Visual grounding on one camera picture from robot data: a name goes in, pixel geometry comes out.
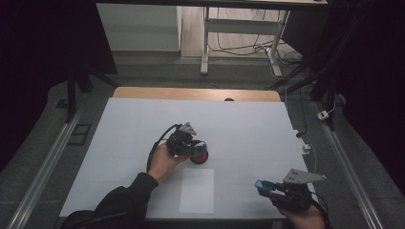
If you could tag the black metal stands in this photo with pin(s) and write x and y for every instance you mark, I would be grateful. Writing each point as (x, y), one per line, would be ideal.
(331, 79)

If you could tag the aluminium floor rail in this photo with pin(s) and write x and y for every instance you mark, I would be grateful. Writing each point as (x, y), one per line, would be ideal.
(350, 178)
(41, 171)

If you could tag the blue stamp cap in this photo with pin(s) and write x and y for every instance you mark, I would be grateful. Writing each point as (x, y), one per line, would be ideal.
(263, 186)

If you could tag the white desk frame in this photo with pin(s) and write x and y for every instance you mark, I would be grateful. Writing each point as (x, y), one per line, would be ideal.
(242, 26)

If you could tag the white cabinet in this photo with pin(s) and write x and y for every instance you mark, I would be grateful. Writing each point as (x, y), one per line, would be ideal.
(137, 28)

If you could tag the black floor frame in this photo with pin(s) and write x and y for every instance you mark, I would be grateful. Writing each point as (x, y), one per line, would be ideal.
(79, 135)

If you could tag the person's left hand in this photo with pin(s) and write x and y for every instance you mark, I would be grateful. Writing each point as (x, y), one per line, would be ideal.
(164, 162)

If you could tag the small white adapter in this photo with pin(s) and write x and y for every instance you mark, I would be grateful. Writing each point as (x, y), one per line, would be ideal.
(323, 115)

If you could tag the black tripod stand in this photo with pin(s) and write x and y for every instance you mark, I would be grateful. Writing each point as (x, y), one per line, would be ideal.
(70, 95)

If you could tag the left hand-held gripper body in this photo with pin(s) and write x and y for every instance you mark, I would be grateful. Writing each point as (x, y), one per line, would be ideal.
(181, 141)

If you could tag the black table grommet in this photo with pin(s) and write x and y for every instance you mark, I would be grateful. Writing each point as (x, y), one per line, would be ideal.
(229, 99)

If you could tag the person's right hand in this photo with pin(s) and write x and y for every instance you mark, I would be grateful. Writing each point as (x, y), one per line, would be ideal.
(302, 219)

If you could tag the large white table mat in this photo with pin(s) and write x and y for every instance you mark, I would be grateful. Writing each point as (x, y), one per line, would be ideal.
(238, 127)

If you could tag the round red ink pad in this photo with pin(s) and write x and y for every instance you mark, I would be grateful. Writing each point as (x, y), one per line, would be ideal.
(200, 158)

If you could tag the small white paper sheet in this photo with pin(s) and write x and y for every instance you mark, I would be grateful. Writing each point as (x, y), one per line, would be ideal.
(197, 191)

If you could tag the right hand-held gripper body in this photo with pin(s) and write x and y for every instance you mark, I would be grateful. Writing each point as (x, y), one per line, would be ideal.
(294, 192)

